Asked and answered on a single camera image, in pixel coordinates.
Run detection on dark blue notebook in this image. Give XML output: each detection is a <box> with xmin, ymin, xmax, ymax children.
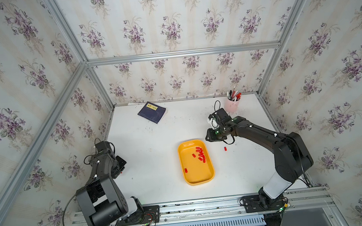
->
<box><xmin>138</xmin><ymin>102</ymin><xmax>166</xmax><ymax>124</ymax></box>

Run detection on aluminium front rail frame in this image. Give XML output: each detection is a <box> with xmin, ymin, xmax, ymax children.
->
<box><xmin>71</xmin><ymin>187</ymin><xmax>348</xmax><ymax>226</ymax></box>

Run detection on pink pen cup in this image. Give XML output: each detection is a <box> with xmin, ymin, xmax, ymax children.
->
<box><xmin>223</xmin><ymin>98</ymin><xmax>240</xmax><ymax>114</ymax></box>

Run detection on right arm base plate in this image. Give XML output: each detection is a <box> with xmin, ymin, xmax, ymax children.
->
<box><xmin>239</xmin><ymin>195</ymin><xmax>288</xmax><ymax>213</ymax></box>

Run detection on red sleeve in tray cluster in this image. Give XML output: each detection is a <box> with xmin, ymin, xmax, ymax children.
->
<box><xmin>192</xmin><ymin>147</ymin><xmax>206</xmax><ymax>163</ymax></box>

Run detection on yellow plastic storage tray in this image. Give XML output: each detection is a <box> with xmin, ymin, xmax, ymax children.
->
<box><xmin>178</xmin><ymin>139</ymin><xmax>215</xmax><ymax>186</ymax></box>

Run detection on red pens in cup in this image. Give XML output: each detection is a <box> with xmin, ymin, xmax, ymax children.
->
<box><xmin>227</xmin><ymin>86</ymin><xmax>241</xmax><ymax>102</ymax></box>

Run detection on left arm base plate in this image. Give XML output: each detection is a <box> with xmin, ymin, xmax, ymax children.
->
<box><xmin>116</xmin><ymin>205</ymin><xmax>160</xmax><ymax>226</ymax></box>

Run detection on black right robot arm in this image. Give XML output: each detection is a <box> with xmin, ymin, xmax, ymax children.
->
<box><xmin>205</xmin><ymin>107</ymin><xmax>314</xmax><ymax>209</ymax></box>

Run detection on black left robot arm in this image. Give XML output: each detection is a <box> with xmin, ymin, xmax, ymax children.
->
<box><xmin>71</xmin><ymin>139</ymin><xmax>146</xmax><ymax>226</ymax></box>

